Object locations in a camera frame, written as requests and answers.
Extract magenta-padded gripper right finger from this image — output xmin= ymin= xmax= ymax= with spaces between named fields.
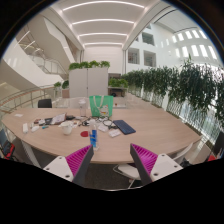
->
xmin=129 ymin=142 xmax=184 ymax=187

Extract white ceramic mug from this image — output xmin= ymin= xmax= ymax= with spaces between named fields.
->
xmin=59 ymin=120 xmax=75 ymax=136

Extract black office chair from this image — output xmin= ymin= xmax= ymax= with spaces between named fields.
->
xmin=37 ymin=98 xmax=53 ymax=109

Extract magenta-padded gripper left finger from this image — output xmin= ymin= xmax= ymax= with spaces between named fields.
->
xmin=43 ymin=144 xmax=95 ymax=188

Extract white cabinet topped with plants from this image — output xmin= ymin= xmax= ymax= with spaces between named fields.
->
xmin=68 ymin=60 xmax=111 ymax=99

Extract ceiling light strips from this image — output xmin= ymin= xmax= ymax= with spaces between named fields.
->
xmin=61 ymin=0 xmax=146 ymax=48

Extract white staircase with glass railing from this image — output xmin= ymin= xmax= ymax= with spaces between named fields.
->
xmin=19 ymin=31 xmax=68 ymax=76

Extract wooden planter with plants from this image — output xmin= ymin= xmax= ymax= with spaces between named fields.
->
xmin=108 ymin=77 xmax=129 ymax=98

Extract tangle of black cables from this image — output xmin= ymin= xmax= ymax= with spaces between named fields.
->
xmin=81 ymin=115 xmax=118 ymax=129

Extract row of green hedge plants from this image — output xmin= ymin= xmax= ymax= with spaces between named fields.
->
xmin=120 ymin=58 xmax=224 ymax=131

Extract brown planter with plants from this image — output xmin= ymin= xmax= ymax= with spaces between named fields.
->
xmin=53 ymin=79 xmax=70 ymax=99

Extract glass balcony railing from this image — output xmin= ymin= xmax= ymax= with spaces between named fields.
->
xmin=0 ymin=84 xmax=56 ymax=113

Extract dark blue keyboard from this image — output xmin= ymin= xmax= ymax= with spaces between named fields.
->
xmin=112 ymin=119 xmax=137 ymax=136

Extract clear blue-labelled water bottle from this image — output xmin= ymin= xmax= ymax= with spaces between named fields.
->
xmin=88 ymin=119 xmax=100 ymax=151

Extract white plastic packet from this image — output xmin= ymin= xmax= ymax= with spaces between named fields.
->
xmin=108 ymin=128 xmax=122 ymax=138

